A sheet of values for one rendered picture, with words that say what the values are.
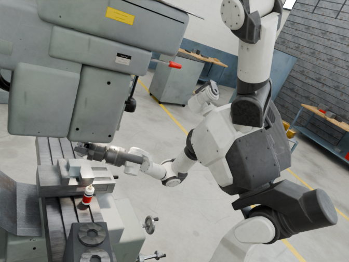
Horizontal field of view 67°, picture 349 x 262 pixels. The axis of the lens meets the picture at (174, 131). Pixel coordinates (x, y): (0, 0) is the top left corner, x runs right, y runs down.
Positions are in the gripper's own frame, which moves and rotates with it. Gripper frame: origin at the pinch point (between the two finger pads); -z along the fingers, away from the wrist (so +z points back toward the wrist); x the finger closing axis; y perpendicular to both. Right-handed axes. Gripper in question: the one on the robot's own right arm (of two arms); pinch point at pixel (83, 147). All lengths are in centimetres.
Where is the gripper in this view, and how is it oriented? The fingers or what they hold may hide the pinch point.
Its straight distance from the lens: 122.2
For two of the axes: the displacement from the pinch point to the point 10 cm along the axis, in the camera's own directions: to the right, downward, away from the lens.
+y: -3.4, 8.5, 4.0
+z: 9.4, 2.8, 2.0
